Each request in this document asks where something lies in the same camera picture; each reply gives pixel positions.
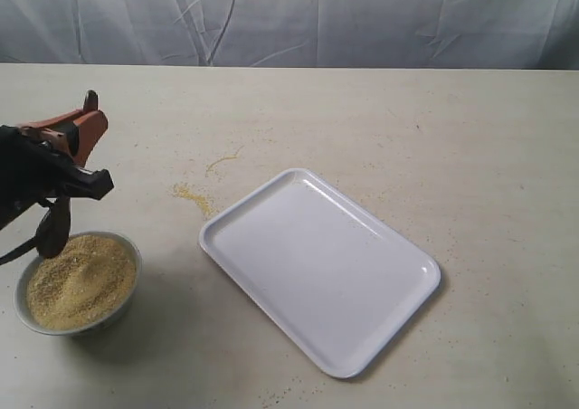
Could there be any brown wooden spoon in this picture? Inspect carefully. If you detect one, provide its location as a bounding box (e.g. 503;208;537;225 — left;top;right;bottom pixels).
35;90;99;258

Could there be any spilled yellow grain pile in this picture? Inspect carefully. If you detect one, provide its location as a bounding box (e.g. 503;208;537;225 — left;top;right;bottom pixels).
171;183;215;219

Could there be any white bowl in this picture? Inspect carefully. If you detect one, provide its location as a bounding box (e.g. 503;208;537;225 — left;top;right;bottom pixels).
14;231;142;337

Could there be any white rectangular plastic tray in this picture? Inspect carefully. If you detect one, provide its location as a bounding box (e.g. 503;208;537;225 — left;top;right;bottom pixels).
198;168;441;379

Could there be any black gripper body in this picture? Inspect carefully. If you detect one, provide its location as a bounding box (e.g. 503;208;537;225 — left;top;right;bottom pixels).
1;125;80;227

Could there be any tan granular powder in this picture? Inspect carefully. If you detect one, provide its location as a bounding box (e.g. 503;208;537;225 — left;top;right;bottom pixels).
25;234;138;331

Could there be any white wrinkled backdrop curtain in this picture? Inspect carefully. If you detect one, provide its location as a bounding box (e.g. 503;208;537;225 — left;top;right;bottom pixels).
1;0;578;70

